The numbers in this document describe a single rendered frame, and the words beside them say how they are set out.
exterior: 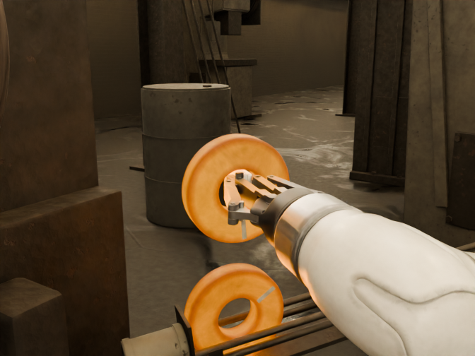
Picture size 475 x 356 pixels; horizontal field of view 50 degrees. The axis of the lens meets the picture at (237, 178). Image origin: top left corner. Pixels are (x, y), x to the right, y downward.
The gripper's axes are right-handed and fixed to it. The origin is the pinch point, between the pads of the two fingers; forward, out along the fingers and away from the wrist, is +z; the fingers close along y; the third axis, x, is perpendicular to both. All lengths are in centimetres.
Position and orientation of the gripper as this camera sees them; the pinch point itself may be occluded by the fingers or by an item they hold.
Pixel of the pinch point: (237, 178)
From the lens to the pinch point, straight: 71.6
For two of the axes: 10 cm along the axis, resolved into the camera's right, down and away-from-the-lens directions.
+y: 9.3, -0.9, 3.6
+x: 0.1, -9.6, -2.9
